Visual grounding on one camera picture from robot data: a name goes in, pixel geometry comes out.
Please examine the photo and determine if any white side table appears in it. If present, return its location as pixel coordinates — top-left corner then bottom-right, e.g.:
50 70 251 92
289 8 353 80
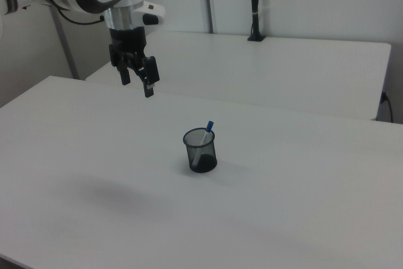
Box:
85 31 392 121

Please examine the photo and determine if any black power cable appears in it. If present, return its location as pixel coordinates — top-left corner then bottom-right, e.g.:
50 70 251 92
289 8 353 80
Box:
380 91 394 123

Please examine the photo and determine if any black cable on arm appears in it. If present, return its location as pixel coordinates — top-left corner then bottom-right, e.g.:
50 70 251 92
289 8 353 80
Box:
56 7 106 26

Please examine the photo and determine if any black mesh pen cup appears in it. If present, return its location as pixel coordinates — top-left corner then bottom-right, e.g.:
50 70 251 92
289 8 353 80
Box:
182 127 219 174

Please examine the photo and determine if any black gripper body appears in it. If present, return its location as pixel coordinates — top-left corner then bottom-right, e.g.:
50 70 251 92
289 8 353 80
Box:
108 26 149 66

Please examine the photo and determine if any white marker with blue cap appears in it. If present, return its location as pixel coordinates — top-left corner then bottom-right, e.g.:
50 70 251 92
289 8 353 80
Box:
190 120 215 169

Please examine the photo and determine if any bulky black gripper finger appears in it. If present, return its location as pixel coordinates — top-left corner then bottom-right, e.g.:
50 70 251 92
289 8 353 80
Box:
133 55 161 99

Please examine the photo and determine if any slim black gripper finger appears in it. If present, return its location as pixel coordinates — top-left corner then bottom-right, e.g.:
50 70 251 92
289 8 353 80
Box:
116 55 132 86

